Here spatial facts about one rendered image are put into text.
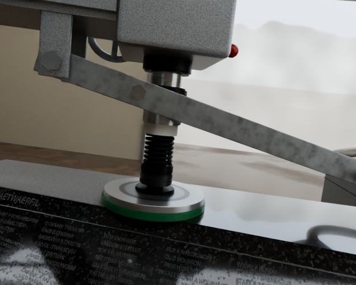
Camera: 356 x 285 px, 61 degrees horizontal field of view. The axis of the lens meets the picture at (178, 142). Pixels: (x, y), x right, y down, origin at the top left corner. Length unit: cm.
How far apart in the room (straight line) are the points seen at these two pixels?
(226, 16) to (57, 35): 29
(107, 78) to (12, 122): 616
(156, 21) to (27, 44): 610
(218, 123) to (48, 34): 34
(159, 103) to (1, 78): 633
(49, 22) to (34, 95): 587
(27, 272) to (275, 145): 51
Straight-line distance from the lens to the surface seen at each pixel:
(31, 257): 63
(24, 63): 659
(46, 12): 59
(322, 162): 69
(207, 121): 59
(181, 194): 65
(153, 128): 60
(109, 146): 582
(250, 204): 75
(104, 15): 57
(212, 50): 55
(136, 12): 54
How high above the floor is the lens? 103
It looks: 6 degrees down
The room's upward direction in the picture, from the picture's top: 6 degrees clockwise
